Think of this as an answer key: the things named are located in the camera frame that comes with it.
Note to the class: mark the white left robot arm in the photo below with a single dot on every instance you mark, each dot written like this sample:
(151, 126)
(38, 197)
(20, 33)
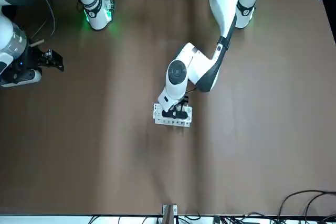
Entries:
(225, 11)

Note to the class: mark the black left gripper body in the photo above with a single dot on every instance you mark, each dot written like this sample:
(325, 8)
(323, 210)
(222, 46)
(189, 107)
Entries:
(181, 103)

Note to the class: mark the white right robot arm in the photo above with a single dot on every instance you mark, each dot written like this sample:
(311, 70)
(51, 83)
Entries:
(94, 11)

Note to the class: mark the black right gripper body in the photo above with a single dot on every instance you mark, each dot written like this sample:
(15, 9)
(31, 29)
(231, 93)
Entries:
(34, 58)

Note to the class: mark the aluminium camera post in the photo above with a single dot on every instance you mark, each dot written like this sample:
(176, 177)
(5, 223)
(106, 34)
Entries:
(169, 216)

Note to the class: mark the white test tube rack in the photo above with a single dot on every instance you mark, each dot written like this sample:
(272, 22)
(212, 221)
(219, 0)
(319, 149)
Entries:
(168, 122)

